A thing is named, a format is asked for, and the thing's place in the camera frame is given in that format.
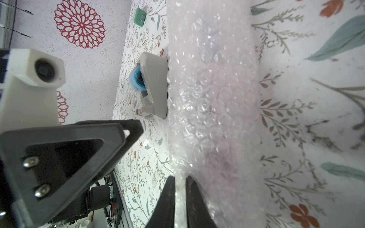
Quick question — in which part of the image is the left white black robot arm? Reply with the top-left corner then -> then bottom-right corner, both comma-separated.
1,119 -> 144,228

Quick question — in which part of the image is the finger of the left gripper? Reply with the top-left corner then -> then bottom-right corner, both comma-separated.
1,119 -> 144,228

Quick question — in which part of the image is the purple glass bottle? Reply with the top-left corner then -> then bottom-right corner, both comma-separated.
179,29 -> 262,228

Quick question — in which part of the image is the small green cube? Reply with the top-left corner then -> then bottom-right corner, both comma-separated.
133,8 -> 146,27

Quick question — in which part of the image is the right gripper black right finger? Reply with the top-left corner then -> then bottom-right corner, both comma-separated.
185,176 -> 217,228

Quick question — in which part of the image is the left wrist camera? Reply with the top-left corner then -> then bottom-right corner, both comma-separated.
1,48 -> 66,133

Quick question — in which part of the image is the black wire wall rack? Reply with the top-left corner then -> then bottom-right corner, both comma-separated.
1,1 -> 34,49

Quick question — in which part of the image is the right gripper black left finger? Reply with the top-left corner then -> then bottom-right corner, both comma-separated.
146,176 -> 176,228

